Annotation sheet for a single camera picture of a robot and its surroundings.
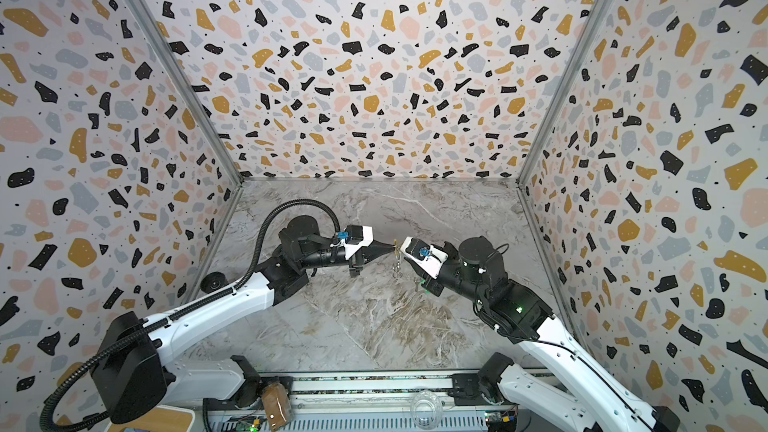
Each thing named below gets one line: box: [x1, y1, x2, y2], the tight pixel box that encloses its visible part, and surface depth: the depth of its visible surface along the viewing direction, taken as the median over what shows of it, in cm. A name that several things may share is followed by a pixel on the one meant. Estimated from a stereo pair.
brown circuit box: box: [262, 382, 293, 432], surface depth 70 cm
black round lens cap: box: [200, 271, 229, 294], surface depth 82 cm
